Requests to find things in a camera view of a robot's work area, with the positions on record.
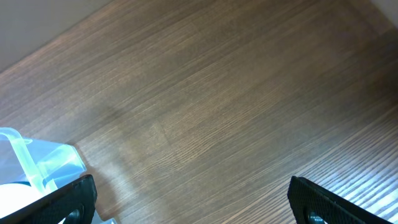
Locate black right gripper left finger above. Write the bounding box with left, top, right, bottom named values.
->
left=1, top=174, right=97, bottom=224

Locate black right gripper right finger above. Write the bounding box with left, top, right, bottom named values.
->
left=287, top=176, right=391, bottom=224

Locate clear plastic storage container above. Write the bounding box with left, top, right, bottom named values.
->
left=1, top=128, right=104, bottom=223

